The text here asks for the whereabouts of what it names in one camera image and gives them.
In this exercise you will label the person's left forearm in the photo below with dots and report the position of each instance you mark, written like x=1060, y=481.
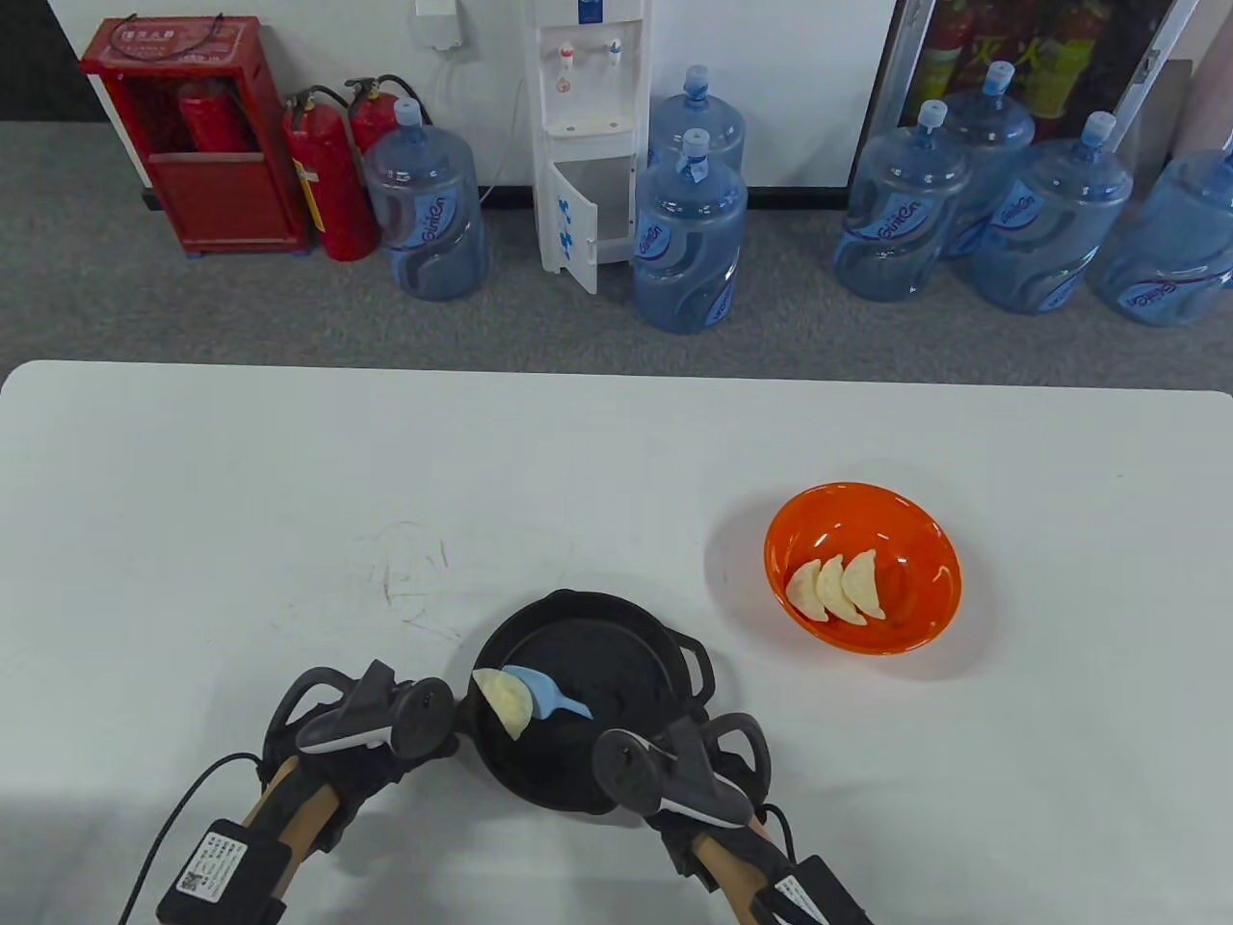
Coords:
x=294, y=814

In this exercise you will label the red fire extinguisher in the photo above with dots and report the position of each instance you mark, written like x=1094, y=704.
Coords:
x=371, y=120
x=332, y=193
x=207, y=125

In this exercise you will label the person's right forearm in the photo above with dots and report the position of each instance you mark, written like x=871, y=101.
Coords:
x=732, y=877

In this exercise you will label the orange plastic bowl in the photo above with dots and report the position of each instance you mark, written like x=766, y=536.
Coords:
x=915, y=540

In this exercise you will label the fire safety poster board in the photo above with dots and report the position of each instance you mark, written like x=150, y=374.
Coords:
x=1060, y=58

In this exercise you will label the blue dessert shovel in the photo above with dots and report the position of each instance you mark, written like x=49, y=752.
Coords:
x=539, y=686

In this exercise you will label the red fire extinguisher cabinet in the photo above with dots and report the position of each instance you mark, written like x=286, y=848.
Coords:
x=226, y=202

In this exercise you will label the person's right hand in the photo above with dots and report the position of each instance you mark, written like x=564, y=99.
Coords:
x=742, y=848

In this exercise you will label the person's left hand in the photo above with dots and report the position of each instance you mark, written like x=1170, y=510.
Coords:
x=380, y=776

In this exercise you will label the white water dispenser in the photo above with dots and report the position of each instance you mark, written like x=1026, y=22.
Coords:
x=588, y=106

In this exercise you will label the pale yellow dumpling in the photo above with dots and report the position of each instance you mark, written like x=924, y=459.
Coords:
x=833, y=593
x=864, y=583
x=506, y=703
x=802, y=590

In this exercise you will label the black frying pan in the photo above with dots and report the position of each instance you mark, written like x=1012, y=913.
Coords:
x=616, y=646

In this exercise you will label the white wall adapter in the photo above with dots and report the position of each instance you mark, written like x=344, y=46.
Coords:
x=438, y=24

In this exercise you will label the row of blue water jugs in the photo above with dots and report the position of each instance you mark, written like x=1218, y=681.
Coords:
x=689, y=241

